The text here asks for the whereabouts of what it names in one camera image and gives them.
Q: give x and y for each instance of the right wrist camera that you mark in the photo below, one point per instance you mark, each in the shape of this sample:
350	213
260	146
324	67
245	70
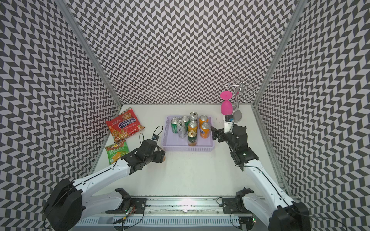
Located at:
228	123

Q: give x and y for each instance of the green can back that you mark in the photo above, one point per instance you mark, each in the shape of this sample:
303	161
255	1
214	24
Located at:
186	120

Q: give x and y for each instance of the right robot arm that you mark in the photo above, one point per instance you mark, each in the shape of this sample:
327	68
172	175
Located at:
277	210

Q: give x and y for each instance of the red candy bag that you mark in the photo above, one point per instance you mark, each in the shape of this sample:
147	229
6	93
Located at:
124	125

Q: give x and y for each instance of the white patterned can back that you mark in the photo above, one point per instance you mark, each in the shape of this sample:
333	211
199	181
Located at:
193	116

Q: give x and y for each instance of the green snack bag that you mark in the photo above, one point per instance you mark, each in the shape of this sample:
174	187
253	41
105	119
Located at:
116	151

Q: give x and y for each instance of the green gold-top can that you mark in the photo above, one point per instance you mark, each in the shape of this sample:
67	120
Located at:
192	138

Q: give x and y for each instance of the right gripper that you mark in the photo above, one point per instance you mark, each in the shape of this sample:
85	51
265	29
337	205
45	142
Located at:
221	134

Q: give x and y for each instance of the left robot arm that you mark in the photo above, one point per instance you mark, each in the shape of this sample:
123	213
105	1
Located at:
71	201

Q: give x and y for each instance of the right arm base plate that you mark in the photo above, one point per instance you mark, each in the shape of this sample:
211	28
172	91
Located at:
230	206

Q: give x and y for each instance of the orange fanta can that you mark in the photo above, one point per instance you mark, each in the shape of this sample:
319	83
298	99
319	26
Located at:
193	126
205	130
203	119

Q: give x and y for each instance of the silver tall can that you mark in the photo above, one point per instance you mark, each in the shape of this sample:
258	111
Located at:
181	129

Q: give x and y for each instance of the orange Fanta can right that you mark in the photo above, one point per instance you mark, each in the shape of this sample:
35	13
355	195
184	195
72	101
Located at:
205	130

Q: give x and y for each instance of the lilac plastic basket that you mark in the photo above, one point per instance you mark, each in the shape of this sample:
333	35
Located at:
172	141

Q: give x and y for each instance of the pink wine glass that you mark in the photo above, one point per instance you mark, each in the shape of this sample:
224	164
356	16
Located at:
226	106

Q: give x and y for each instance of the orange Fanta can middle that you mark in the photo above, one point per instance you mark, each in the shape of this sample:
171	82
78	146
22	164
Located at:
193	126

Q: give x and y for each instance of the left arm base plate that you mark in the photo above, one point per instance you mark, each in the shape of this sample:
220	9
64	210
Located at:
128	206

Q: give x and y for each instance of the orange Fanta can back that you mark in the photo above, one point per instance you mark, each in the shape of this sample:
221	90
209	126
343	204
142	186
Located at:
203	119

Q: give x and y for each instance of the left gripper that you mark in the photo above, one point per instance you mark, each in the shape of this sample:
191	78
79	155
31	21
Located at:
160	155

